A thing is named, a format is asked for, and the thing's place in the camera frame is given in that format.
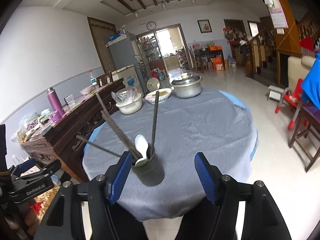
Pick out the wall calendar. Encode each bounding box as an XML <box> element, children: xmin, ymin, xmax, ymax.
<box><xmin>264</xmin><ymin>0</ymin><xmax>289</xmax><ymax>29</ymax></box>

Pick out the clear plastic water bottle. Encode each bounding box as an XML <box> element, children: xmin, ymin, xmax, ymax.
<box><xmin>88</xmin><ymin>70</ymin><xmax>97</xmax><ymax>86</ymax></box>

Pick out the white electric fan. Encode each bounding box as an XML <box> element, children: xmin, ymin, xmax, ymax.
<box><xmin>146</xmin><ymin>77</ymin><xmax>160</xmax><ymax>92</ymax></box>

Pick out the clear plastic cup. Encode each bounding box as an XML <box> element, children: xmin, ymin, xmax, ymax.
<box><xmin>64</xmin><ymin>94</ymin><xmax>75</xmax><ymax>108</ymax></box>

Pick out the blue cloth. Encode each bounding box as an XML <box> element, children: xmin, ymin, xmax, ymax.
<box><xmin>301</xmin><ymin>53</ymin><xmax>320</xmax><ymax>109</ymax></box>

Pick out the white chest freezer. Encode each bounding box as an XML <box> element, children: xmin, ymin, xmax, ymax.
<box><xmin>112</xmin><ymin>64</ymin><xmax>143</xmax><ymax>93</ymax></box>

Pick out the white ceramic spoon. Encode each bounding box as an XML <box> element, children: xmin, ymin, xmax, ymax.
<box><xmin>135</xmin><ymin>134</ymin><xmax>149</xmax><ymax>167</ymax></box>

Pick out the round wall clock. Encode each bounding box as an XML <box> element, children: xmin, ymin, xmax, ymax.
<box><xmin>146</xmin><ymin>21</ymin><xmax>157</xmax><ymax>30</ymax></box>

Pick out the person's left hand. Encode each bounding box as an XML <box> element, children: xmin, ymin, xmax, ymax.
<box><xmin>17</xmin><ymin>199</ymin><xmax>40</xmax><ymax>239</ymax></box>

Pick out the aluminium pot with lid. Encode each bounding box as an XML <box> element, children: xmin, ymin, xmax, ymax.
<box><xmin>170</xmin><ymin>72</ymin><xmax>203</xmax><ymax>99</ymax></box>

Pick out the framed wall picture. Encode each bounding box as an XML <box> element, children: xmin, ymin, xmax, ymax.
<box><xmin>197</xmin><ymin>20</ymin><xmax>212</xmax><ymax>33</ymax></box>

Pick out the grey tablecloth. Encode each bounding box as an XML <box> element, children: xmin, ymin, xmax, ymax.
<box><xmin>81</xmin><ymin>87</ymin><xmax>259</xmax><ymax>222</ymax></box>

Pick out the dark carved wooden sideboard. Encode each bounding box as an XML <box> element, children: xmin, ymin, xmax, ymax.
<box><xmin>21</xmin><ymin>77</ymin><xmax>126</xmax><ymax>183</ymax></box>

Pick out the dark grey utensil holder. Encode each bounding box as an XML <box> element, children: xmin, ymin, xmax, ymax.
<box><xmin>132</xmin><ymin>145</ymin><xmax>164</xmax><ymax>186</ymax></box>

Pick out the purple thermos bottle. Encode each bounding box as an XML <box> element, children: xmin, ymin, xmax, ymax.
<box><xmin>47</xmin><ymin>87</ymin><xmax>65</xmax><ymax>122</ymax></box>

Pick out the white bowl with plastic bag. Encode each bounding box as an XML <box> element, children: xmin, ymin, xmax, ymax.
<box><xmin>111</xmin><ymin>87</ymin><xmax>143</xmax><ymax>115</ymax></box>

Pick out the small white step stool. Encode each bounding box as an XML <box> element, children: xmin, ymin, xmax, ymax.
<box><xmin>267</xmin><ymin>85</ymin><xmax>284</xmax><ymax>101</ymax></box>

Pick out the dark dining table far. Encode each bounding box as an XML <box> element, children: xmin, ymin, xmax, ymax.
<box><xmin>194</xmin><ymin>49</ymin><xmax>226</xmax><ymax>72</ymax></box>

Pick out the grey refrigerator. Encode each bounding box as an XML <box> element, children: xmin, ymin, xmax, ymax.
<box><xmin>106</xmin><ymin>32</ymin><xmax>148</xmax><ymax>94</ymax></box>

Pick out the wooden stair railing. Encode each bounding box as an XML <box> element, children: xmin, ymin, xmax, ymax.
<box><xmin>246</xmin><ymin>28</ymin><xmax>277</xmax><ymax>82</ymax></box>

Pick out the wrapped bowl of food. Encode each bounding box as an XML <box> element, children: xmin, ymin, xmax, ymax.
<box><xmin>145</xmin><ymin>88</ymin><xmax>172</xmax><ymax>105</ymax></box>

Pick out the dark wooden chopstick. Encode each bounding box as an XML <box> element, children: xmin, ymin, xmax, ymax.
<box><xmin>95</xmin><ymin>92</ymin><xmax>141</xmax><ymax>158</ymax></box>
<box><xmin>151</xmin><ymin>91</ymin><xmax>159</xmax><ymax>155</ymax></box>
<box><xmin>76</xmin><ymin>135</ymin><xmax>121</xmax><ymax>157</ymax></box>
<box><xmin>101</xmin><ymin>111</ymin><xmax>142</xmax><ymax>160</ymax></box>

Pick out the red plastic child chair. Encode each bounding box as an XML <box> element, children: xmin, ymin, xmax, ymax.
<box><xmin>274</xmin><ymin>78</ymin><xmax>303</xmax><ymax>130</ymax></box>

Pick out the dark wooden chair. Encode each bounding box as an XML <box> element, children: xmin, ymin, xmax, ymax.
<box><xmin>289</xmin><ymin>102</ymin><xmax>319</xmax><ymax>173</ymax></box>

